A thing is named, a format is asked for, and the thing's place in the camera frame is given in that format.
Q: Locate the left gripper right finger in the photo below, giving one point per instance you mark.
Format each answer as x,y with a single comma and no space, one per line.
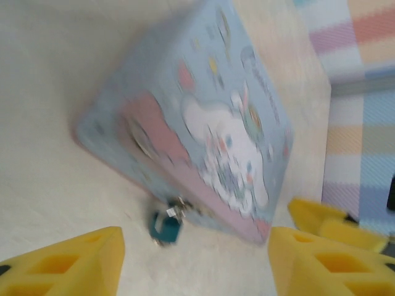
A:
296,256

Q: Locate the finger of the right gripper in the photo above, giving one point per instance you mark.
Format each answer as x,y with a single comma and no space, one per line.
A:
324,219

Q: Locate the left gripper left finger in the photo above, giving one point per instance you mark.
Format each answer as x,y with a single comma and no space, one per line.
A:
102,246

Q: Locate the small teal padlock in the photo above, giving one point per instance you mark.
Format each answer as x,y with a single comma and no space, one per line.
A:
168,231

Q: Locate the light blue zip pouch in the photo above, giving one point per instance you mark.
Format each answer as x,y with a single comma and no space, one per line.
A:
216,123

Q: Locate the aluminium corner post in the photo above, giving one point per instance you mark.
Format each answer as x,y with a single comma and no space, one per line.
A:
364,84

